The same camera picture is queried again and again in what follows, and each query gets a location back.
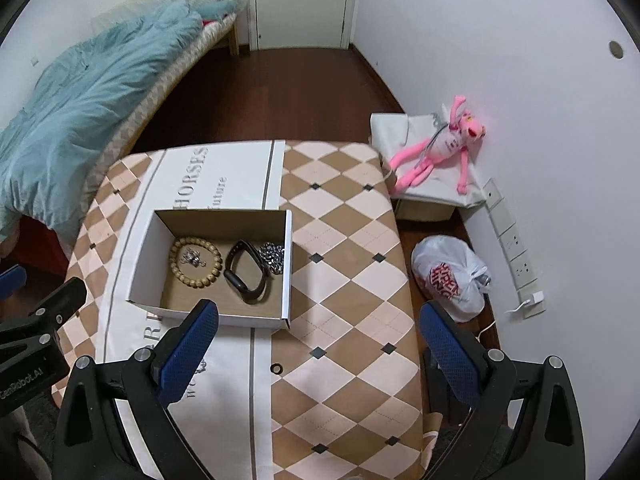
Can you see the bed with patterned mattress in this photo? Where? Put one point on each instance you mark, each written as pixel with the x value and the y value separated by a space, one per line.
pixel 165 77

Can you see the white door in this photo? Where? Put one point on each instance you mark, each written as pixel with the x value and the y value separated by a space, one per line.
pixel 300 0

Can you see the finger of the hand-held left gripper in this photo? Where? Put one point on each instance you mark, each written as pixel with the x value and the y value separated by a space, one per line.
pixel 12 282
pixel 62 300

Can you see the round wall hole cover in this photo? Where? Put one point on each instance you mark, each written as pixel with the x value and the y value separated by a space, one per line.
pixel 616 50

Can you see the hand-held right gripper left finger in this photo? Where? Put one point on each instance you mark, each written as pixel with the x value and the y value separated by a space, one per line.
pixel 192 345

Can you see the white cardboard box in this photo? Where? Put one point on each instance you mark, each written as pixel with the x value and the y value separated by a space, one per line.
pixel 150 255

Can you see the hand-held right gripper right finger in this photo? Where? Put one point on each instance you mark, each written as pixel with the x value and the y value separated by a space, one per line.
pixel 447 355

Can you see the white wall socket strip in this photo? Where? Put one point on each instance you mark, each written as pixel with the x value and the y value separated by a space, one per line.
pixel 515 247

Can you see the black smart band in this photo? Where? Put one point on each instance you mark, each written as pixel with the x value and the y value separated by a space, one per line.
pixel 235 280

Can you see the white plastic bag red print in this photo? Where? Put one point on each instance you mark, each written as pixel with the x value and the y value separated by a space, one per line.
pixel 445 270

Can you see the pink plush toy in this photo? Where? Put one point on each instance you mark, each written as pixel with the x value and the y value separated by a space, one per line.
pixel 442 147

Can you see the white storage box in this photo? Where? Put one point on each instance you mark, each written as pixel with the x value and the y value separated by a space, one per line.
pixel 425 210

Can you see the blue duvet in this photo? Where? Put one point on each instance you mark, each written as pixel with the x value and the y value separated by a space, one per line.
pixel 75 110

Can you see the white covered side stool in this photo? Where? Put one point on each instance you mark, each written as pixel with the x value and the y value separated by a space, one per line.
pixel 395 132

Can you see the small silver charm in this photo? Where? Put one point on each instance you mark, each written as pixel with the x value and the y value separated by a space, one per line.
pixel 192 256

